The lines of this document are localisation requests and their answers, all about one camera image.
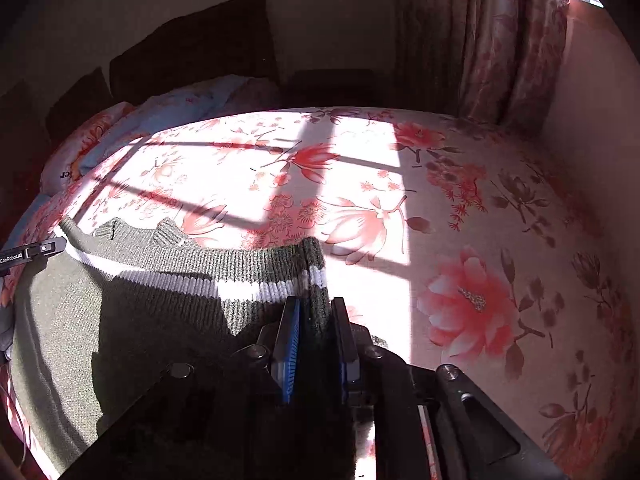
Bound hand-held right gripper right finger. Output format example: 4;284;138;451
330;297;571;480

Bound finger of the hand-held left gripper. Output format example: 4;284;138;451
0;237;68;275

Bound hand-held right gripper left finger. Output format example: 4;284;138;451
60;297;301;480

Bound green knitted sweater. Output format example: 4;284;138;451
9;216;351;480

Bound orange floral pillow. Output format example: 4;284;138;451
40;101;137;195

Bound low dark wooden headboard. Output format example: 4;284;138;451
45;67;114;137

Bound pink floral bed sheet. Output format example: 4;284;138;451
0;105;640;480

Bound blue floral pillow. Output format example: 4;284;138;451
79;75;251;172

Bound pink floral pillow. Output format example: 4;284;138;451
234;77;287;112

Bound tall dark wooden headboard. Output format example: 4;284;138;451
108;0;282;107

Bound pink floral curtain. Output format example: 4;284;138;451
390;0;574;124

